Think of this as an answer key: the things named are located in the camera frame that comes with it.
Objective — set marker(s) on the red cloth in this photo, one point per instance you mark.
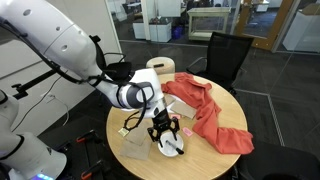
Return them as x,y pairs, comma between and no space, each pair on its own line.
224,140

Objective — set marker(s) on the white round plate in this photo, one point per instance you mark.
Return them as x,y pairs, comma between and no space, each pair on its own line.
167,150

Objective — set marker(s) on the brown paper napkin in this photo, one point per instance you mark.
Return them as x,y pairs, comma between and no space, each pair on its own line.
131,150
138,135

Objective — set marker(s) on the pink packet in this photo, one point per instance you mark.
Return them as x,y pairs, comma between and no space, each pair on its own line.
187,131

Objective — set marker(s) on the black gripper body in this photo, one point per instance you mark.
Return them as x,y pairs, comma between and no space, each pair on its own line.
161,122

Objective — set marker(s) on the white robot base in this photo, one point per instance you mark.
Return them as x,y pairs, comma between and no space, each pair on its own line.
26,155

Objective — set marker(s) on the brown cardboard piece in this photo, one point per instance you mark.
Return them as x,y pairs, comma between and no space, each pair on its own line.
183,109

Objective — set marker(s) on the brown paper napkin left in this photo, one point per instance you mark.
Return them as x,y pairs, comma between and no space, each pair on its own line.
131,150

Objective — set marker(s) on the orange black clamp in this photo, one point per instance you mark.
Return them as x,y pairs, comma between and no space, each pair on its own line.
91,135

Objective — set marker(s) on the round wooden stool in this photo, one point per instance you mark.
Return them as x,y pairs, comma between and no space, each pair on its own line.
162,65

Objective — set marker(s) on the beige cart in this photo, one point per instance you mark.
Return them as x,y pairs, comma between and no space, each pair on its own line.
204,21

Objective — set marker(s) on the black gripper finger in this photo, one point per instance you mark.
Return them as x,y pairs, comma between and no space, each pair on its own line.
175,128
154,135

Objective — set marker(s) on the brown paper napkin right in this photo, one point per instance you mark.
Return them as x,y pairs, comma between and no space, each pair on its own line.
138,135

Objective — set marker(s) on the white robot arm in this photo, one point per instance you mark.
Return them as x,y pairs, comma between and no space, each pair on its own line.
73,54

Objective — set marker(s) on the white cabinet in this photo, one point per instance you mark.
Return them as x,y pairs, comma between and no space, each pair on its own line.
158,32

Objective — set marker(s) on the black office chair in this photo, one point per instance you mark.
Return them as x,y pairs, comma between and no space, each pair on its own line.
225,55

